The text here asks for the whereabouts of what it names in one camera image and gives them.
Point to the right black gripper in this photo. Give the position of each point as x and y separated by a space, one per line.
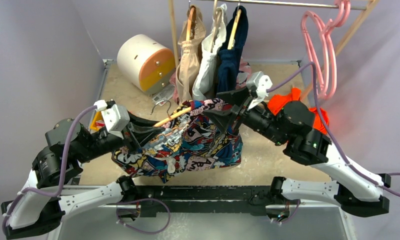
238 110

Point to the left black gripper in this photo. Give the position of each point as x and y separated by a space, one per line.
136 134

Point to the wooden hanger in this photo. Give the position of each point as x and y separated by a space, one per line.
169 116

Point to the colourful comic print shorts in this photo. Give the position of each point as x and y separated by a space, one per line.
191 142

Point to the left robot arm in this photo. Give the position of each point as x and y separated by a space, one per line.
40 207

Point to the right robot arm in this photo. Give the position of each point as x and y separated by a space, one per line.
354 189

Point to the white hanging shorts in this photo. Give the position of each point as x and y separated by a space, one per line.
204 84

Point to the navy hanging shorts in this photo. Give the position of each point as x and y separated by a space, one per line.
230 58

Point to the beige hanging shorts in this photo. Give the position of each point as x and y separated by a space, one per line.
191 54

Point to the pink plastic hanger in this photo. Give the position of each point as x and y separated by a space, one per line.
327 77

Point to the paper label card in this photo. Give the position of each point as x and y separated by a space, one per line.
164 95

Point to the yellow plastic bin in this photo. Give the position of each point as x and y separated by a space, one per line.
97 122

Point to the pink patterned garment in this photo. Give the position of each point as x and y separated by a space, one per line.
244 73

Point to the orange garment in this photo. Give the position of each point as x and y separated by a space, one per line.
277 102

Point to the white round drawer cabinet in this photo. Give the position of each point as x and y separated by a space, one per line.
146 63

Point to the wooden clothes rack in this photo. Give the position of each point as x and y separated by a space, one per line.
365 12

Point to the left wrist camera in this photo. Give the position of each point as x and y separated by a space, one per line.
115 116

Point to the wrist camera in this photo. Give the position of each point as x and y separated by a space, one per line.
115 116
258 84

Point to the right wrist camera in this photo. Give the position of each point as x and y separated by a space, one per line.
258 84

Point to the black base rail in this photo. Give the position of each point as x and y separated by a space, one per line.
256 200

